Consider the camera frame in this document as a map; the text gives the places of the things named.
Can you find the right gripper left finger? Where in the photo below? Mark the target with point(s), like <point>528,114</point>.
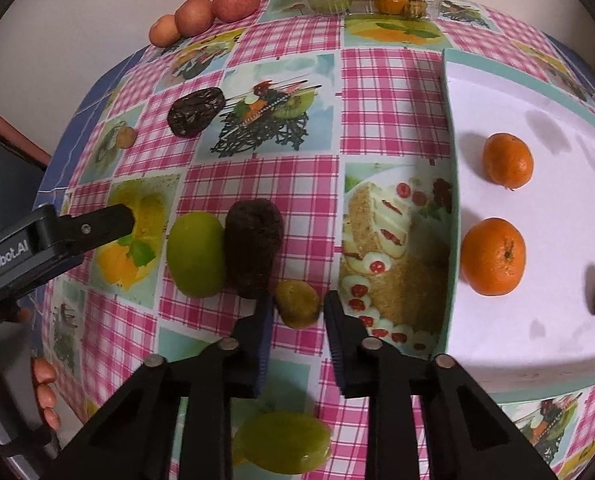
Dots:
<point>132,435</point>

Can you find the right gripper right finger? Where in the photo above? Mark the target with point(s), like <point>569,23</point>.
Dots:
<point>466,434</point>

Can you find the round green guava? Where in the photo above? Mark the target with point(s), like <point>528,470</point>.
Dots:
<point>195,254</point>

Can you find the small brown kiwi fruit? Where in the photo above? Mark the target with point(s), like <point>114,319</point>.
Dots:
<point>298,304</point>

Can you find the person left hand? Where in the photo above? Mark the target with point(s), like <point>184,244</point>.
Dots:
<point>44,377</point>

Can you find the blue tablecloth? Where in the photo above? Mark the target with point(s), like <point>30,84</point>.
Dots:
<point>78,131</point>

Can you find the green star fruit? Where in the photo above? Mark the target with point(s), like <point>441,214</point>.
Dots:
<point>282,442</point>

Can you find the small brown longan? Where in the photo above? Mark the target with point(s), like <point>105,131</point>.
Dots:
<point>126,137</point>

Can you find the dark date near apples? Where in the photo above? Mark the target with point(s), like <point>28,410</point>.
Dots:
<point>192,114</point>

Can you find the dark date beside guava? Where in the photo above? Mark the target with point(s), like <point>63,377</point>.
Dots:
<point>253,236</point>

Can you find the small orange-red apple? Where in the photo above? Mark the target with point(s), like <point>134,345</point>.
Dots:
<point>164,32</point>

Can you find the white tray teal rim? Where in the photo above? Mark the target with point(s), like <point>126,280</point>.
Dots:
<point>539,340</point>

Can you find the middle red apple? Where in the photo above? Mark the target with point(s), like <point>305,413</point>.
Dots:
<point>194,17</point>

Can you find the pink checkered fruit tablecloth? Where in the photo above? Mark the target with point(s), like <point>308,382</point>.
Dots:
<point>329,117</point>

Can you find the red apple nearest bananas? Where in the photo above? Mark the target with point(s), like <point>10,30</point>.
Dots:
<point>230,11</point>

